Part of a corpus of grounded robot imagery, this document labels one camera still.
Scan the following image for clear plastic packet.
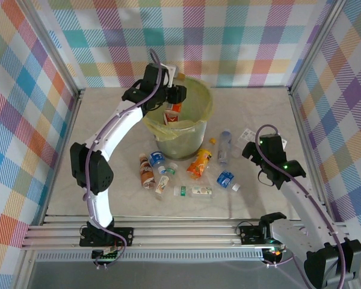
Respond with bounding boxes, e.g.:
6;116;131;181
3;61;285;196
230;128;258;159

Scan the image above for red label plastic bottle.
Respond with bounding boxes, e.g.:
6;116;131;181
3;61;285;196
162;110;182;125

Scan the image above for clear water bottle blue cap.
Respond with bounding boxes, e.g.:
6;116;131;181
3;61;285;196
217;129;233;166

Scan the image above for orange juice plastic bottle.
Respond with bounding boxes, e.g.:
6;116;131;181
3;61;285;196
185;148;214;181

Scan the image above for blue label plastic bottle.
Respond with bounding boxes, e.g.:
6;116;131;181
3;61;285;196
215;170;244;193
148;151;167;176

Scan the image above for brown label plastic bottle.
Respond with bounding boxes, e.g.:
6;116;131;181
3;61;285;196
138;152;156;190

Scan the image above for yellow plastic bin liner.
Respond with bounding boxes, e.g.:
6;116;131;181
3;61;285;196
140;76;215;142

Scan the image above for translucent green plastic bin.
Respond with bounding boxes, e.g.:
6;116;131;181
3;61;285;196
140;76;215;161

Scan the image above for green white label clear bottle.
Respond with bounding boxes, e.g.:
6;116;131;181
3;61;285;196
171;185;216;200

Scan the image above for beige label bottle white cap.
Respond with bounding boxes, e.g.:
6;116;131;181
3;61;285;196
152;162;178;201

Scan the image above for aluminium table side rail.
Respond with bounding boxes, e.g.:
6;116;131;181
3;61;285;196
288;90;347;225
32;92;85;225

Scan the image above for plaid fabric wall panel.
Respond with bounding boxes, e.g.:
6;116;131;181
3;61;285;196
294;0;361;263
0;0;79;289
39;0;332;89

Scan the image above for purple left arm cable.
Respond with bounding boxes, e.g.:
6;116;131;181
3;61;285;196
83;49;163;267

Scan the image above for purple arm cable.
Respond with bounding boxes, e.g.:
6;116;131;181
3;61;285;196
255;124;348;289
83;49;163;267

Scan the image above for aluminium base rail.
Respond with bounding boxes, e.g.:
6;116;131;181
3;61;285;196
20;224;354;250

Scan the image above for aluminium frame post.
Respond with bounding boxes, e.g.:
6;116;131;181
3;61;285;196
16;0;85;100
288;0;350;96

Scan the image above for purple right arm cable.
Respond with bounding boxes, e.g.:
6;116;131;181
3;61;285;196
255;124;348;289

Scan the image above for grey slotted cable duct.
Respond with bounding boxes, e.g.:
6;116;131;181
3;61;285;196
35;252;265;263

